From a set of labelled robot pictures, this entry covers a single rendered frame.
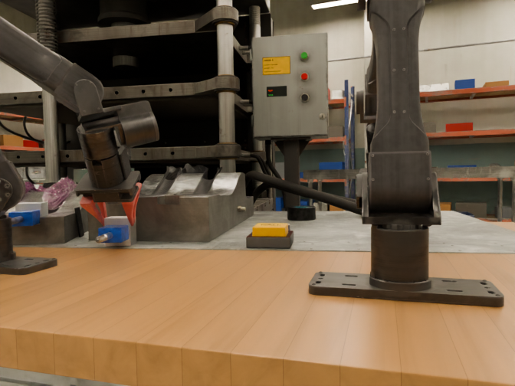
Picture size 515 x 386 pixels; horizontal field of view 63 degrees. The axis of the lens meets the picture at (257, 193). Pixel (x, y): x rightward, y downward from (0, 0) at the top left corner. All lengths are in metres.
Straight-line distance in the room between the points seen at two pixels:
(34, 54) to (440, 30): 7.29
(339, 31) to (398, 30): 7.40
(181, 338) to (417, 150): 0.32
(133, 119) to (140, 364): 0.46
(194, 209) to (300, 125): 0.92
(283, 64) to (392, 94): 1.23
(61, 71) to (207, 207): 0.35
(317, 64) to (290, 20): 6.54
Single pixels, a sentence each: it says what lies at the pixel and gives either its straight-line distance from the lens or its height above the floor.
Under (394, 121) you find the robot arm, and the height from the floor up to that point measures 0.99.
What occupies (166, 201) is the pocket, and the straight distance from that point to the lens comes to 0.91.
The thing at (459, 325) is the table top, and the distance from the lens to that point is 0.43.
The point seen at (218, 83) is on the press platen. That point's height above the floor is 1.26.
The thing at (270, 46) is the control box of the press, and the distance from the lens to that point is 1.75.
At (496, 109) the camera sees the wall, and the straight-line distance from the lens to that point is 7.57.
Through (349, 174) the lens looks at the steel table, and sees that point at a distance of 4.33.
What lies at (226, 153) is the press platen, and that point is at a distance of 1.56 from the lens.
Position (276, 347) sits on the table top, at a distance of 0.36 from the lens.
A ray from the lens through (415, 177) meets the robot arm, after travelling 0.49.
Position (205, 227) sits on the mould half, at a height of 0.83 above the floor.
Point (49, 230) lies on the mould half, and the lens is 0.94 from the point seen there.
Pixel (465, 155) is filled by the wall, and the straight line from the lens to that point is 7.47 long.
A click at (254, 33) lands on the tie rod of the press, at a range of 2.36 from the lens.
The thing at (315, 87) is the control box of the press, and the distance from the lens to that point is 1.70.
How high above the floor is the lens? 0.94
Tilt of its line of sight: 3 degrees down
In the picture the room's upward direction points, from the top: 1 degrees counter-clockwise
